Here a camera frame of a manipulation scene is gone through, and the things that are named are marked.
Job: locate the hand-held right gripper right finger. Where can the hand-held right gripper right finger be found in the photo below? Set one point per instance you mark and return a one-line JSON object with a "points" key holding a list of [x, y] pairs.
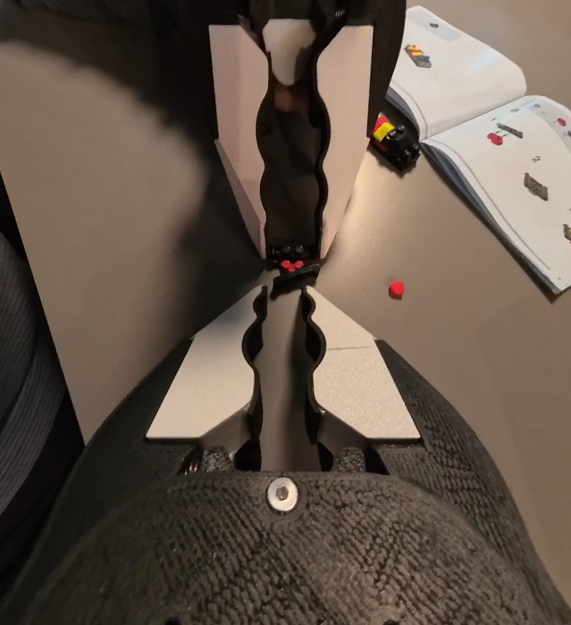
{"points": [[363, 385]]}

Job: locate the open instruction booklet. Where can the open instruction booklet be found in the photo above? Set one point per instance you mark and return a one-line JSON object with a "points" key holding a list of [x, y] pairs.
{"points": [[510, 171]]}

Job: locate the person's torso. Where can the person's torso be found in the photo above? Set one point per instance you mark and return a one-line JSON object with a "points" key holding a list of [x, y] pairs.
{"points": [[7, 342]]}

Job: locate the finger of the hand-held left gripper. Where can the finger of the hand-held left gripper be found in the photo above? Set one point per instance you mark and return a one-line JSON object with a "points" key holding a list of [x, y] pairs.
{"points": [[236, 97], [346, 97]]}

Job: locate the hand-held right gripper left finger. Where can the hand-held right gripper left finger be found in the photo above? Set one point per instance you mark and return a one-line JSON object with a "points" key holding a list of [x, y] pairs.
{"points": [[202, 385]]}

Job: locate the black yellow red lego car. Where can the black yellow red lego car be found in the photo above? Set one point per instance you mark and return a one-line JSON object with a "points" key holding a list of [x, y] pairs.
{"points": [[397, 141]]}

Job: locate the person's left hand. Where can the person's left hand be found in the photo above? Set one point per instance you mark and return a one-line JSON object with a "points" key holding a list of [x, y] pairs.
{"points": [[284, 97]]}

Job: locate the black lego plate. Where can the black lego plate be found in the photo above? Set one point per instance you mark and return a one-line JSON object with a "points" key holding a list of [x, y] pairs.
{"points": [[290, 251], [292, 279]]}

